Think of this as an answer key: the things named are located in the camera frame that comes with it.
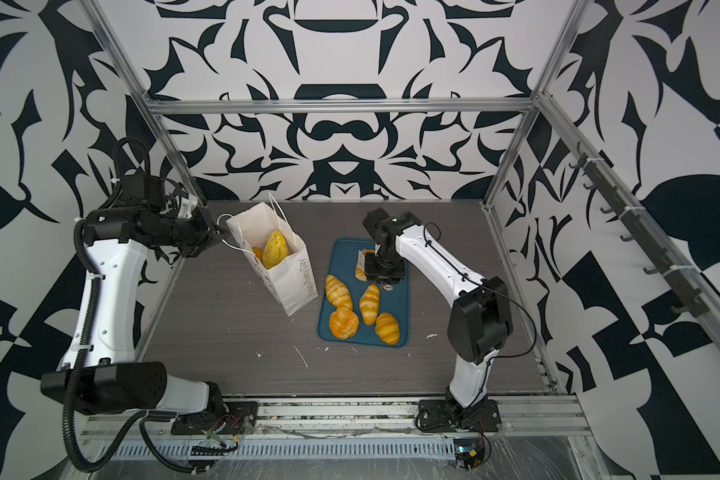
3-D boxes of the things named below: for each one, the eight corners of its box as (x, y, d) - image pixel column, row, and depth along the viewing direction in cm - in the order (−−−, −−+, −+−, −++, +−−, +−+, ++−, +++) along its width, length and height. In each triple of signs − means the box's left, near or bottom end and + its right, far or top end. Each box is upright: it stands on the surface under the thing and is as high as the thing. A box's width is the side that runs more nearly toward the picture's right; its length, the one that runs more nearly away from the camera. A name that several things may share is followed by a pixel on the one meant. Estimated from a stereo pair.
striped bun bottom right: (375, 344, 86) (376, 341, 84) (375, 316, 91) (375, 312, 89) (399, 344, 86) (400, 341, 84) (397, 316, 91) (397, 312, 89)
